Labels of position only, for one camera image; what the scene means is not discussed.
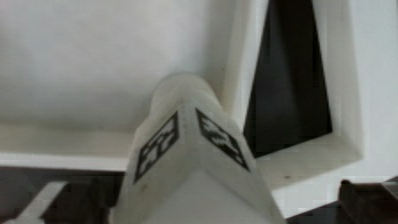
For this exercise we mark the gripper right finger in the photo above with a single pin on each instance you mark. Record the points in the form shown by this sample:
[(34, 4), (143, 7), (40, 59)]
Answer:
[(370, 201)]

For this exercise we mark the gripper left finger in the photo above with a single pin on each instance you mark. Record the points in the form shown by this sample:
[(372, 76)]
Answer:
[(74, 202)]

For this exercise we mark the white square tabletop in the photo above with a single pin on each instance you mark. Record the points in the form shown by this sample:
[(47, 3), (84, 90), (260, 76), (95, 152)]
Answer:
[(88, 52)]

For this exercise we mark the white U-shaped fence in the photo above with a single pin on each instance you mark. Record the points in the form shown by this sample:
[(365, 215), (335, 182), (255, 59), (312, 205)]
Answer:
[(354, 154)]

